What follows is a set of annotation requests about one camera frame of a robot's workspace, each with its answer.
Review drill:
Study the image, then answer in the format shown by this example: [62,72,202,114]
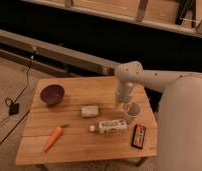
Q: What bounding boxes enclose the white ceramic cup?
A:
[123,102,141,124]

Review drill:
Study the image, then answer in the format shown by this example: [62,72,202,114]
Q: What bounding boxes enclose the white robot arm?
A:
[114,61,202,171]

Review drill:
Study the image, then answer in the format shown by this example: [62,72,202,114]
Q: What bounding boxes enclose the dark red ceramic bowl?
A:
[40,84,65,105]

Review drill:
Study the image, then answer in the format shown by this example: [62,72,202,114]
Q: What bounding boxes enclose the white labelled bottle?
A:
[89,119,127,134]

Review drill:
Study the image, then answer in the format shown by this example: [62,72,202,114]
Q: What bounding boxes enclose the wooden table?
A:
[16,76,157,165]

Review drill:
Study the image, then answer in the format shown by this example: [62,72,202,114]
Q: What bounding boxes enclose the orange carrot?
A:
[44,124,68,152]

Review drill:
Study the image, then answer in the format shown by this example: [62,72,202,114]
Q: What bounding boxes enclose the black cable with adapter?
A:
[0,46,38,152]

